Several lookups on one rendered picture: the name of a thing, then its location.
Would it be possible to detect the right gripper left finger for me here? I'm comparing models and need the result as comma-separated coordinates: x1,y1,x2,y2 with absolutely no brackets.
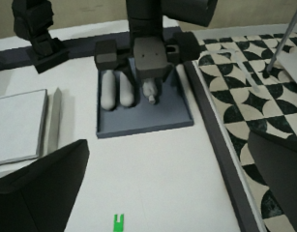
0,138,90,232

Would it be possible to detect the small green clip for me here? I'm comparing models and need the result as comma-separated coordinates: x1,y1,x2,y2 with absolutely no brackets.
113,214,123,232

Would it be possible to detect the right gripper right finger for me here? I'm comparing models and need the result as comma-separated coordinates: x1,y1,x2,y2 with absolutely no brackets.
247,130,297,232

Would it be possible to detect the white cylinder with narrow neck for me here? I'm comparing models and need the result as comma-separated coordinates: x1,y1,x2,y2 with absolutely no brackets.
101,70,116,110
120,72,134,107

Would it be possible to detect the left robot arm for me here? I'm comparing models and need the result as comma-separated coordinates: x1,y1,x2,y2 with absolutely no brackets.
12,0,218,79

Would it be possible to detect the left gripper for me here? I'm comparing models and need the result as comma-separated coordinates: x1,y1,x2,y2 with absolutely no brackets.
94,14,201,86

